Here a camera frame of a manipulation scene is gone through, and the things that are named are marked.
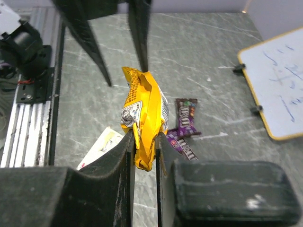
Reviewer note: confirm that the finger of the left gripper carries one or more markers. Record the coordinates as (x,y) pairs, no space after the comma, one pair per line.
(74,17)
(139,12)

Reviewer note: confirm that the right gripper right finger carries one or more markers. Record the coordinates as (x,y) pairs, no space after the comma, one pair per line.
(222,193)

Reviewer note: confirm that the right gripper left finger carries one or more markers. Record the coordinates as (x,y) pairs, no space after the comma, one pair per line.
(99,195)

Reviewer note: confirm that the brown purple M&M's pack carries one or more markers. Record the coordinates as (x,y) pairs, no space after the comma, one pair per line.
(185,117)

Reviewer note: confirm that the yellow candy bar wrapper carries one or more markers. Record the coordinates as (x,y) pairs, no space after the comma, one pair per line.
(146,113)

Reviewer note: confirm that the white green small box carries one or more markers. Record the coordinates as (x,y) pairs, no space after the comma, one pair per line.
(108,139)

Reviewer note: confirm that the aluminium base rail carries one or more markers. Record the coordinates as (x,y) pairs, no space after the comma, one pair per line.
(32,128)

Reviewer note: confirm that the white board with yellow frame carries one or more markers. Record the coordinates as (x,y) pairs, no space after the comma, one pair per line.
(273,70)

